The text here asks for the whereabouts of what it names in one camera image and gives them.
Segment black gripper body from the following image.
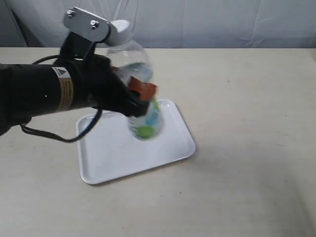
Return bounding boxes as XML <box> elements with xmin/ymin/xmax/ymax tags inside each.
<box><xmin>59</xmin><ymin>33</ymin><xmax>149</xmax><ymax>117</ymax></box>

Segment clear plastic drink bottle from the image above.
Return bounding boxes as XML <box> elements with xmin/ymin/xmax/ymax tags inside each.
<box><xmin>105</xmin><ymin>19</ymin><xmax>165</xmax><ymax>142</ymax></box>

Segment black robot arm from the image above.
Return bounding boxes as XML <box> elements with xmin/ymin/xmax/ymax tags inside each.
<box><xmin>0</xmin><ymin>33</ymin><xmax>157</xmax><ymax>143</ymax></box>

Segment white wrinkled backdrop cloth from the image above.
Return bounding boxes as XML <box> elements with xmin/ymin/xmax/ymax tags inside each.
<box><xmin>0</xmin><ymin>0</ymin><xmax>316</xmax><ymax>48</ymax></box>

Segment white rectangular plastic tray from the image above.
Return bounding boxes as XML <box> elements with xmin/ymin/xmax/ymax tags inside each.
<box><xmin>78</xmin><ymin>99</ymin><xmax>196</xmax><ymax>185</ymax></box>

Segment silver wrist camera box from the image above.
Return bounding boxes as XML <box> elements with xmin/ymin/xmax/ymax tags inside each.
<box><xmin>63</xmin><ymin>7</ymin><xmax>111</xmax><ymax>43</ymax></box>

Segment black cable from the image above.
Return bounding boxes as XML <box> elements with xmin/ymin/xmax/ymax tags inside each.
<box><xmin>20</xmin><ymin>54</ymin><xmax>103</xmax><ymax>143</ymax></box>

